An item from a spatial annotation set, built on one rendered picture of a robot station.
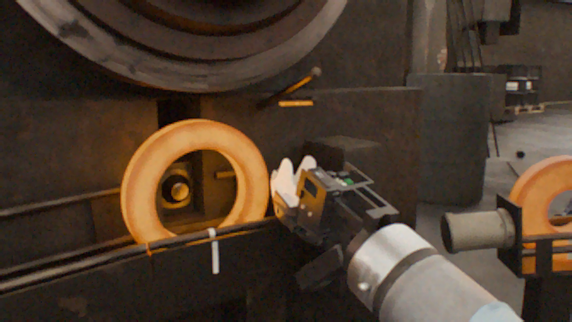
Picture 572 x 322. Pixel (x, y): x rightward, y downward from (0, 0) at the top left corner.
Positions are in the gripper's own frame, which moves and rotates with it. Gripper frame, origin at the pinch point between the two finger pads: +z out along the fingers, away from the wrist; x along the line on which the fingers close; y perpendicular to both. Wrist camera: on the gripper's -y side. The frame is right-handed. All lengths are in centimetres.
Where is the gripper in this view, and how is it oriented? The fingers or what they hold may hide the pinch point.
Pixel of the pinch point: (279, 181)
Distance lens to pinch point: 63.5
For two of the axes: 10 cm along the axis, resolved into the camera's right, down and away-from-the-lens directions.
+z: -5.1, -4.6, 7.3
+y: 1.7, -8.8, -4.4
